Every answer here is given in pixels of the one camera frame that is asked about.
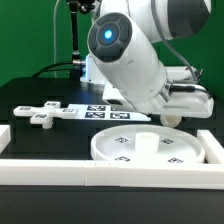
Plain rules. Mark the white cross-shaped table base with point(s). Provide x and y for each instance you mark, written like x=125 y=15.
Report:
x=44 y=115

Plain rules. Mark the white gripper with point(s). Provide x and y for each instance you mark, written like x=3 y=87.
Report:
x=179 y=98

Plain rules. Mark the white round table top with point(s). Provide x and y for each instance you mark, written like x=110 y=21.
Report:
x=148 y=144

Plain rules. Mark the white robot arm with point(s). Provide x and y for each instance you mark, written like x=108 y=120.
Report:
x=120 y=43

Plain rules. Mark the black camera stand pole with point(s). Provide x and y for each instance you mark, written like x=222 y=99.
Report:
x=84 y=7

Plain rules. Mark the white marker sheet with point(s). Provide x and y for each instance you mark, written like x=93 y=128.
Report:
x=105 y=112

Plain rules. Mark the white U-shaped obstacle fence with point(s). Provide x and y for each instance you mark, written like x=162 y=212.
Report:
x=206 y=175

